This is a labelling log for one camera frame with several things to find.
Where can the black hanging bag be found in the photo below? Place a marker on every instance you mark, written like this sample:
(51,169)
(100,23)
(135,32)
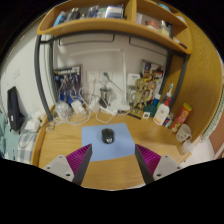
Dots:
(15,108)

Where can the small white cube clock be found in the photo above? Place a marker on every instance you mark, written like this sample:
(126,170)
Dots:
(146,115)

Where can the white power strip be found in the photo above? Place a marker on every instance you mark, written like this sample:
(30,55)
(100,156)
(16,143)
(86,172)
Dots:
(109,110)

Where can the white red-capped lotion bottle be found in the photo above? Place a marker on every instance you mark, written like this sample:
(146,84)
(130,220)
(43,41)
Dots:
(161,113)

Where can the red yellow snack canister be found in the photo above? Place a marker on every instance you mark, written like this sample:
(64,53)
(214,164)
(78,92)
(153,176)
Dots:
(181,118)

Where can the blue bottle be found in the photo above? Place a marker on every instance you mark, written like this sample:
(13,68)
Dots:
(156,100)

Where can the white cube charger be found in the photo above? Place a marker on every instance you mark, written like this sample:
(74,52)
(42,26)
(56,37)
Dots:
(77,107)

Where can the light blue mouse pad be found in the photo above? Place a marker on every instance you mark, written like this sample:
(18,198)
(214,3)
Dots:
(120,146)

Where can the white wall socket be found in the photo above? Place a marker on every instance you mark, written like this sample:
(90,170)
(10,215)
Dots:
(93,76)

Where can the wooden shelf unit grey posts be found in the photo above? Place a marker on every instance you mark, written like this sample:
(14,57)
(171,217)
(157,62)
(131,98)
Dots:
(110,25)

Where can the white mug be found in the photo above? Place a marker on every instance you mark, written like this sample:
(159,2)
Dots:
(182,133)

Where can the small white cup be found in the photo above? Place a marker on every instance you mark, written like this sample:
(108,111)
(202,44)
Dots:
(185,148)

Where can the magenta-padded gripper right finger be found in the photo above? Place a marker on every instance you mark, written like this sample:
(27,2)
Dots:
(163,165)

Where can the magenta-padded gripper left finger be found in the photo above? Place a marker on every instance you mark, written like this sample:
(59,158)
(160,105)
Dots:
(61,165)

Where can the brown tree-creature figurine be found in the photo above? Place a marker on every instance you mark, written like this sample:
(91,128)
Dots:
(141,96)

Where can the robot model kit box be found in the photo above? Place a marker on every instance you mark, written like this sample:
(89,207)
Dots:
(68,81)

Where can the black computer mouse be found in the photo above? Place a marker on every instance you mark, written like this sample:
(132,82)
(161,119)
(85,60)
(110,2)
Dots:
(107,136)

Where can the colourful printed box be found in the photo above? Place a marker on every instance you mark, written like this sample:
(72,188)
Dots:
(151,70)

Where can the white tissue pack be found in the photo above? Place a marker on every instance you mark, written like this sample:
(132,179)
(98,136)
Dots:
(32,125)

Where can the clear dome-lid plastic cup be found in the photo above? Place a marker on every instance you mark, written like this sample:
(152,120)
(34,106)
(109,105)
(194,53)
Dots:
(62,109)

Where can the steel tumbler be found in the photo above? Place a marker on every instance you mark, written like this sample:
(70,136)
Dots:
(106,94)

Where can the plaid and teal bedding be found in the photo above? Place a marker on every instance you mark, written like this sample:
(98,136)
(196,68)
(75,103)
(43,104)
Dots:
(23,146)

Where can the white wall switch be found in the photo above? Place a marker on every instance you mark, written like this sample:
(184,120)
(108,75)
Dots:
(16,73)

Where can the clear snack bag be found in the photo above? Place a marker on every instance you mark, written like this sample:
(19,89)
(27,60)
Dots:
(50,126)

